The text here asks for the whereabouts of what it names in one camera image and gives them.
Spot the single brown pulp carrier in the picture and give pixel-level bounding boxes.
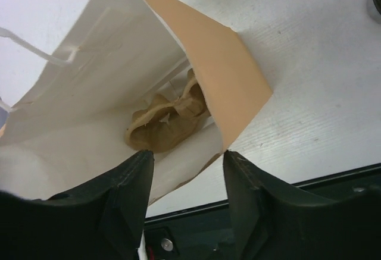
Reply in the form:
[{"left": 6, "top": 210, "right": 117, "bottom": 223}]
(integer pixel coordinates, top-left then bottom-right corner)
[{"left": 124, "top": 69, "right": 210, "bottom": 154}]

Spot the brown paper bag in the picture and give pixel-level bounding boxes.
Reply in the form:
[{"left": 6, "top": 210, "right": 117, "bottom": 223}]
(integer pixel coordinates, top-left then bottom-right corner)
[{"left": 1, "top": 0, "right": 272, "bottom": 203}]

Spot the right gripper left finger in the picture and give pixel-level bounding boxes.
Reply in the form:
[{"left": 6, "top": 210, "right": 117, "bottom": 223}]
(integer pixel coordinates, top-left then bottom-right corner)
[{"left": 1, "top": 151, "right": 154, "bottom": 259}]

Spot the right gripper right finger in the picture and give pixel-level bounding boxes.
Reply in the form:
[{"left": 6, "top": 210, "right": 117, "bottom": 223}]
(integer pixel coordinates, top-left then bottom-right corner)
[{"left": 223, "top": 151, "right": 380, "bottom": 259}]

